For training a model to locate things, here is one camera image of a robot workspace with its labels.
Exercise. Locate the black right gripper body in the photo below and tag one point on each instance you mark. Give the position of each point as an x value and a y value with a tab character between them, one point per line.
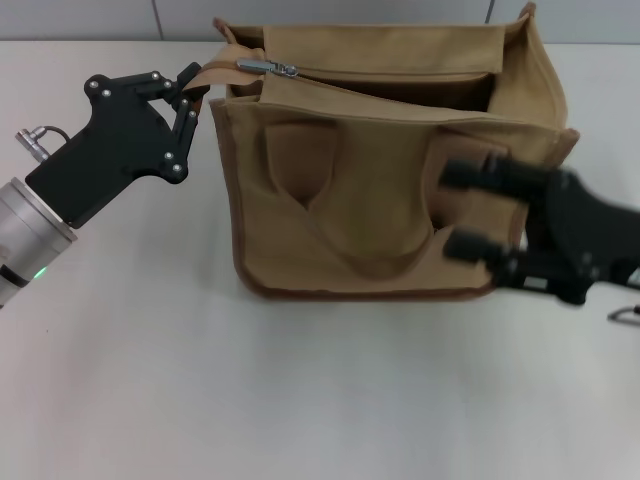
575	235

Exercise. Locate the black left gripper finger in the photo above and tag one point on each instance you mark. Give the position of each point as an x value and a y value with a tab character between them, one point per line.
185	130
150	86

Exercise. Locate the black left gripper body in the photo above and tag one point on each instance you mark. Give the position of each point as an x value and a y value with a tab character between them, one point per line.
120	145

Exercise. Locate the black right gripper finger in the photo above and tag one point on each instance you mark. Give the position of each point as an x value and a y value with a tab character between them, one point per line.
495	260
495	175

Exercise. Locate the silver metal zipper pull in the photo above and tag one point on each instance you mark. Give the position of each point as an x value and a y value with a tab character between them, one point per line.
250	63

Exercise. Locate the khaki canvas food bag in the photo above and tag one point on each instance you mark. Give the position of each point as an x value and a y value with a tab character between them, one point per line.
360	200

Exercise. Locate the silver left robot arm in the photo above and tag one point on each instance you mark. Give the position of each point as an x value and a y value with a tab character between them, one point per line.
30	235

